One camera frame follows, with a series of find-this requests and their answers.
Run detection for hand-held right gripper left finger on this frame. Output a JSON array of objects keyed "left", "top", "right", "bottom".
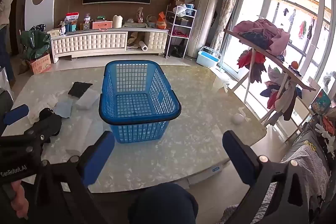
[{"left": 31, "top": 131, "right": 116, "bottom": 224}]

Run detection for green bag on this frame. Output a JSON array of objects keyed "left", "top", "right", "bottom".
[{"left": 20, "top": 30, "right": 51, "bottom": 60}]

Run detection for colourful picture book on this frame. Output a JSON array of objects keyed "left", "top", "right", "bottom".
[{"left": 311, "top": 89, "right": 332, "bottom": 116}]

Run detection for red hanging clothes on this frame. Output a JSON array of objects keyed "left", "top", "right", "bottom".
[{"left": 237, "top": 49, "right": 267, "bottom": 84}]

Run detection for blue and white bin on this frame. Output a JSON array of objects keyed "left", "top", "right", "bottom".
[{"left": 197, "top": 47, "right": 222, "bottom": 67}]

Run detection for standing air conditioner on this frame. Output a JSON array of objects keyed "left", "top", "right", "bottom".
[{"left": 186, "top": 0, "right": 226, "bottom": 59}]

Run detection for white cloth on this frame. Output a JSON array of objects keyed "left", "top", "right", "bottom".
[
  {"left": 28, "top": 91, "right": 70, "bottom": 125},
  {"left": 76, "top": 89, "right": 101, "bottom": 110}
]

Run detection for black bag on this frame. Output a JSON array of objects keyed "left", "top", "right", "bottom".
[{"left": 171, "top": 45, "right": 186, "bottom": 58}]

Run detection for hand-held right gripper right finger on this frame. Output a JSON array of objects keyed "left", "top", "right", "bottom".
[{"left": 223, "top": 130, "right": 313, "bottom": 224}]

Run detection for orange bag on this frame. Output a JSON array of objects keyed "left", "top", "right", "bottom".
[{"left": 157, "top": 12, "right": 168, "bottom": 29}]

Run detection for pink clothes pile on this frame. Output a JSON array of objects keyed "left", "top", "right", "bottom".
[{"left": 232, "top": 19, "right": 290, "bottom": 56}]

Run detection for person's left hand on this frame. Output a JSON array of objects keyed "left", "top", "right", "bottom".
[{"left": 10, "top": 179, "right": 30, "bottom": 220}]

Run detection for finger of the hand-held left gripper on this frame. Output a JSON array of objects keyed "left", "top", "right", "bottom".
[
  {"left": 24, "top": 123, "right": 53, "bottom": 147},
  {"left": 3, "top": 105, "right": 29, "bottom": 126}
]

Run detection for blue plastic basket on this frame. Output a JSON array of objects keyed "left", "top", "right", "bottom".
[{"left": 99, "top": 60, "right": 181, "bottom": 144}]

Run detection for pink box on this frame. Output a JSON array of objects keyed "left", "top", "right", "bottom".
[{"left": 92, "top": 21, "right": 113, "bottom": 30}]

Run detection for light blue cloth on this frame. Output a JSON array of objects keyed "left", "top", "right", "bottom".
[{"left": 54, "top": 99, "right": 73, "bottom": 118}]

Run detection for person's dark trouser leg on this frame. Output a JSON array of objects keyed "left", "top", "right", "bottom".
[{"left": 129, "top": 182, "right": 199, "bottom": 224}]

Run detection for mixed hanging clothes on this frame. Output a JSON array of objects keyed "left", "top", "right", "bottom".
[{"left": 260, "top": 67, "right": 302, "bottom": 121}]

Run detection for cardboard box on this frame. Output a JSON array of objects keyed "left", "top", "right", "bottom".
[{"left": 28, "top": 53, "right": 51, "bottom": 75}]

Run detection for white metal shelf rack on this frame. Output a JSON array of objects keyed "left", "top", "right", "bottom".
[{"left": 165, "top": 5, "right": 197, "bottom": 59}]

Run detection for white tufted TV cabinet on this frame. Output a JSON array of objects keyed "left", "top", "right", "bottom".
[{"left": 50, "top": 27, "right": 169, "bottom": 64}]

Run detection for wooden clothes rack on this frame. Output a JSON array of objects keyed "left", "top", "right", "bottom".
[{"left": 224, "top": 29, "right": 318, "bottom": 135}]

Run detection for black scouring pad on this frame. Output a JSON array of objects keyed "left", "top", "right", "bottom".
[{"left": 68, "top": 82, "right": 93, "bottom": 97}]

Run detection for white foam sheet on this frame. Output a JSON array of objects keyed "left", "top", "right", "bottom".
[{"left": 65, "top": 119, "right": 105, "bottom": 156}]

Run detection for grey embossed blanket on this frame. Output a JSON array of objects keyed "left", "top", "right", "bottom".
[{"left": 218, "top": 145, "right": 332, "bottom": 224}]

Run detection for white plastic bag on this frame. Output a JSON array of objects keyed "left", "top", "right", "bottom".
[{"left": 173, "top": 4, "right": 195, "bottom": 17}]

